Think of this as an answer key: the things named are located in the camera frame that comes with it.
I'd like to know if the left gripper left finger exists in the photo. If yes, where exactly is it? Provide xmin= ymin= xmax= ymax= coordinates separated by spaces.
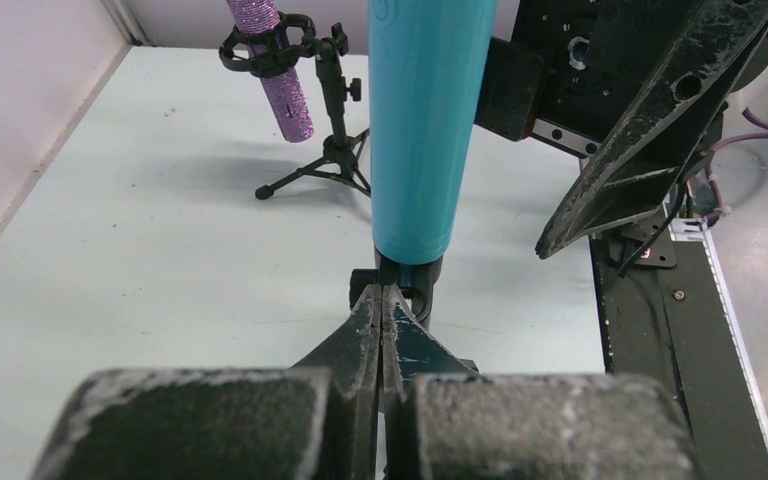
xmin=31 ymin=286 xmax=382 ymax=479

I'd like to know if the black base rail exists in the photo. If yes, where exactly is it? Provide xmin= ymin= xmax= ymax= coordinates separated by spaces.
xmin=588 ymin=213 xmax=768 ymax=479

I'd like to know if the shock mount tripod stand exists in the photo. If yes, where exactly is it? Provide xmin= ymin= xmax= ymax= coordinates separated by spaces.
xmin=218 ymin=13 xmax=373 ymax=201

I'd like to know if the tall black tripod stand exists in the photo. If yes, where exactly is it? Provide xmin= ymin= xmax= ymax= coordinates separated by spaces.
xmin=349 ymin=249 xmax=443 ymax=330

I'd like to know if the purple glitter microphone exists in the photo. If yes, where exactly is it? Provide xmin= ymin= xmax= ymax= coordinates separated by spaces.
xmin=219 ymin=0 xmax=314 ymax=143

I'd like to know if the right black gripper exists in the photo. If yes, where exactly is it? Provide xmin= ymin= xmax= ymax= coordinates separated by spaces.
xmin=475 ymin=0 xmax=768 ymax=259

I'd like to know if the blue microphone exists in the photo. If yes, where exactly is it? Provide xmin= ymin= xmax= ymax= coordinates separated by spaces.
xmin=368 ymin=0 xmax=497 ymax=265

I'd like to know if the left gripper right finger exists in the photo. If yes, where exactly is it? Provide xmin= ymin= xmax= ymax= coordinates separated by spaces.
xmin=381 ymin=286 xmax=702 ymax=479

